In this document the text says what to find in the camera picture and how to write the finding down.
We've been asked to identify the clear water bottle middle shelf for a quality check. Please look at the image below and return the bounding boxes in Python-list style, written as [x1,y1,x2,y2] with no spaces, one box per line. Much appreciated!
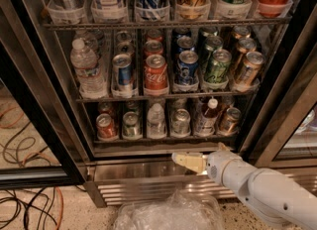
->
[70,39,107,99]

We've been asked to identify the right glass fridge door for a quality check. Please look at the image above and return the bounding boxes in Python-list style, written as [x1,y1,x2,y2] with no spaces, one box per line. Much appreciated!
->
[240,5,317,171]

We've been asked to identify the glass fridge door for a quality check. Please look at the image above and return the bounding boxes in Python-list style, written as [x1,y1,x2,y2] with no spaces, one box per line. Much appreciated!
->
[240,5,317,171]
[0,0,87,189]

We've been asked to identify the brown drink plastic bottle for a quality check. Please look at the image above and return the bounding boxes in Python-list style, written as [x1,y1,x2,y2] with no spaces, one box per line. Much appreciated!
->
[194,98,220,137]

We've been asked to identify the red can second row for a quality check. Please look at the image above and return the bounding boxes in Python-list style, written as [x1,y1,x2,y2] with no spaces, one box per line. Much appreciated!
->
[144,40,163,58]

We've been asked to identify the silver can bottom shelf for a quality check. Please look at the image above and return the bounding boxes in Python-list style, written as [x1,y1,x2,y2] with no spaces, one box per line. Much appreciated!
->
[171,108,190,136]

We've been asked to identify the blue silver can front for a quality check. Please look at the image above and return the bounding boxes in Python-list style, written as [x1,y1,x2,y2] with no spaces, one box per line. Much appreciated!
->
[112,54,133,92]

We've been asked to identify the clear bottle bottom shelf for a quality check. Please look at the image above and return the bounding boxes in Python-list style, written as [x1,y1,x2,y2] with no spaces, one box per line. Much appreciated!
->
[147,103,165,139]

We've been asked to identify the left glass fridge door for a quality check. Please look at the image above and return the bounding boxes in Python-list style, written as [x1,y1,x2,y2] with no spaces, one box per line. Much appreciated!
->
[0,0,87,189]

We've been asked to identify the stainless fridge bottom grille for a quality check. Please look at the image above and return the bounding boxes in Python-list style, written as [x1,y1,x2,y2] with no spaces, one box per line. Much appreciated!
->
[83,157,236,207]

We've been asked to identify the black cables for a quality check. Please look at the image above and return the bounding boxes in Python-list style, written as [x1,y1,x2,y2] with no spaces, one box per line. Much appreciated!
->
[0,121,58,230]

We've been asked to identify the green can second row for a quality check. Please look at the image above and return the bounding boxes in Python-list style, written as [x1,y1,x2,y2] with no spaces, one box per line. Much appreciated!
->
[199,36,223,72]

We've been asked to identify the blue can second row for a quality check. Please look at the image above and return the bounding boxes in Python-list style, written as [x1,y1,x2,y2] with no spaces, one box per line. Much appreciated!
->
[175,36,195,55]

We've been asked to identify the blue Pepsi can front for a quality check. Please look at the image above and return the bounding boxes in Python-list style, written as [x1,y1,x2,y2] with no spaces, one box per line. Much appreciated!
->
[176,51,198,85]

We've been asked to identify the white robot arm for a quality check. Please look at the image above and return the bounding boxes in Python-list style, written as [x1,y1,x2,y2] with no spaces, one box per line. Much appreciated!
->
[171,143,317,230]

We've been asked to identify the clear plastic bag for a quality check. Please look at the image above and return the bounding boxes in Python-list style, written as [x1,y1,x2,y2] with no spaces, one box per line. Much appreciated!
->
[113,190,225,230]

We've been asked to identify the red Coca-Cola can front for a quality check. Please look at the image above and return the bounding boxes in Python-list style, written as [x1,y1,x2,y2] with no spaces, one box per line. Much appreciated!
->
[144,55,167,90]

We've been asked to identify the silver green can bottom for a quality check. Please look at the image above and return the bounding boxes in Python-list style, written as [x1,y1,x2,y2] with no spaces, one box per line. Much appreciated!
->
[123,111,141,138]

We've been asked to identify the gold can bottom shelf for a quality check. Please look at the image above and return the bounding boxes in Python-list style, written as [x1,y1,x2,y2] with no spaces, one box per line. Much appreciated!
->
[219,107,241,134]

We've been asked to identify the red can bottom shelf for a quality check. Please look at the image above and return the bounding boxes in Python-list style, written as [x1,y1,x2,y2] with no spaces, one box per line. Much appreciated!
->
[96,113,117,139]

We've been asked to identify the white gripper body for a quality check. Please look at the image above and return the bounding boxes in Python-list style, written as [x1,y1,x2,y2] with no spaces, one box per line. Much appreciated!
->
[179,153,208,173]

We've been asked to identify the silver can second row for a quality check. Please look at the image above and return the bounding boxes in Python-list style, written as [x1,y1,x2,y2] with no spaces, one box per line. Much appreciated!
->
[115,42,135,57]

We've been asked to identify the green can front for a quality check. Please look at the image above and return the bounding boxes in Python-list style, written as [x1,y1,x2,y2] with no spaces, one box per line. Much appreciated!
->
[204,49,232,83]

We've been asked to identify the gold can second row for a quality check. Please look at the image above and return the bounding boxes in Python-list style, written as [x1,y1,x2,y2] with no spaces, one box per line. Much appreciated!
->
[231,38,257,70]

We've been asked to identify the gold can front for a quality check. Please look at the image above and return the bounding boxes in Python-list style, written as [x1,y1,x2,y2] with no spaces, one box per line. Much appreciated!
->
[234,52,264,85]

